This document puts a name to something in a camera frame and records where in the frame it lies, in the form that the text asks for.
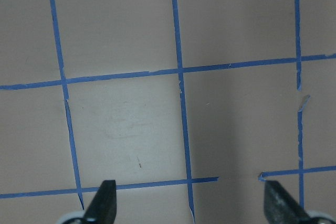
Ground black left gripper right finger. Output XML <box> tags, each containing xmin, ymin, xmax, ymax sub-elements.
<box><xmin>264</xmin><ymin>180</ymin><xmax>311</xmax><ymax>224</ymax></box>

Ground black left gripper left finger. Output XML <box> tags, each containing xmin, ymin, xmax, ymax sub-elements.
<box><xmin>82</xmin><ymin>180</ymin><xmax>117</xmax><ymax>224</ymax></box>

